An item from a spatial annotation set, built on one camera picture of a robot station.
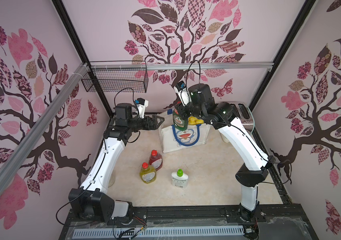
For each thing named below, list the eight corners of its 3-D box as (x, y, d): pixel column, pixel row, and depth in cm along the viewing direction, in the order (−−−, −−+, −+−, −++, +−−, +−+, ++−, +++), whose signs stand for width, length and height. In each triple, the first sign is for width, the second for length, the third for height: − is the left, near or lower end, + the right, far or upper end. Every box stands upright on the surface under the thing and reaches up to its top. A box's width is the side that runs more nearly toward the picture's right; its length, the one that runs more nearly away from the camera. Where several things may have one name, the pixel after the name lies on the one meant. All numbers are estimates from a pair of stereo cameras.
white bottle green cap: (172, 188, 84) (171, 176, 70) (172, 181, 87) (171, 168, 73) (185, 188, 84) (188, 176, 70) (185, 181, 87) (187, 168, 73)
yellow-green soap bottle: (142, 183, 85) (136, 170, 71) (143, 176, 88) (138, 162, 74) (155, 183, 85) (152, 170, 71) (156, 176, 88) (152, 162, 74)
